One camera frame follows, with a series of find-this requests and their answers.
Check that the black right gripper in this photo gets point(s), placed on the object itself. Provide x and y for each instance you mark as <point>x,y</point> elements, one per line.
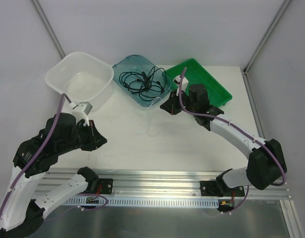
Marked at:
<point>174,104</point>

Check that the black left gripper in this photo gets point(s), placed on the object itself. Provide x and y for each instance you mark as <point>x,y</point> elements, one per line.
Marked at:
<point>91,135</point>

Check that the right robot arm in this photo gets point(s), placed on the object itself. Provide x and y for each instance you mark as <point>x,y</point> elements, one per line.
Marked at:
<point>266,161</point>

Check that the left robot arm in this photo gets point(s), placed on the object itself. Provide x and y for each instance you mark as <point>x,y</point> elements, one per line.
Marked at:
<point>22,215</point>

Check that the green plastic tray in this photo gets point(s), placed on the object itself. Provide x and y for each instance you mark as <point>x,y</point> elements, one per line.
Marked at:
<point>197,74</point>

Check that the teal translucent plastic tray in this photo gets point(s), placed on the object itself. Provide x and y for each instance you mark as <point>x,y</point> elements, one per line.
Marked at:
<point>142,80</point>

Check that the white plastic tub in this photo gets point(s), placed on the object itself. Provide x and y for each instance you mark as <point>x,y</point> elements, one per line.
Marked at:
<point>83,77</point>

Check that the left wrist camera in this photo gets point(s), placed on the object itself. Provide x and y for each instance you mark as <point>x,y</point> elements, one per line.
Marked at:
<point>81,111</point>

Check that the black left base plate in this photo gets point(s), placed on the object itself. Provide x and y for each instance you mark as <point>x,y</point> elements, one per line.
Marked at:
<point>104,186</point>

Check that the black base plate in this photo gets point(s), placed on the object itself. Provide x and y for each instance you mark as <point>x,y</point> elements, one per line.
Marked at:
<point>104,186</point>
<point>210,188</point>

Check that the aluminium mounting rail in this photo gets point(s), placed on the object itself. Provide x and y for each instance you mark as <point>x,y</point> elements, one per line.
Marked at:
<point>161,184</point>

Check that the white slotted cable duct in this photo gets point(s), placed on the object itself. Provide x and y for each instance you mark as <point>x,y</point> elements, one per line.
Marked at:
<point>144,202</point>

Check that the left aluminium frame post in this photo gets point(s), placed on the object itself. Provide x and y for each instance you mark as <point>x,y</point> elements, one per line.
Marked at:
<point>46,24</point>

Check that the aluminium frame post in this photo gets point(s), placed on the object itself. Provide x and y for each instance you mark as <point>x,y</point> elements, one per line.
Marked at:
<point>46,24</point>
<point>268,33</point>

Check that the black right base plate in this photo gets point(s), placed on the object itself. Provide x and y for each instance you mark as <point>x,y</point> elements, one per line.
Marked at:
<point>210,188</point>

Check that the right aluminium frame post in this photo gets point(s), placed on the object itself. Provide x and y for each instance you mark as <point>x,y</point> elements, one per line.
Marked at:
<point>268,33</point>

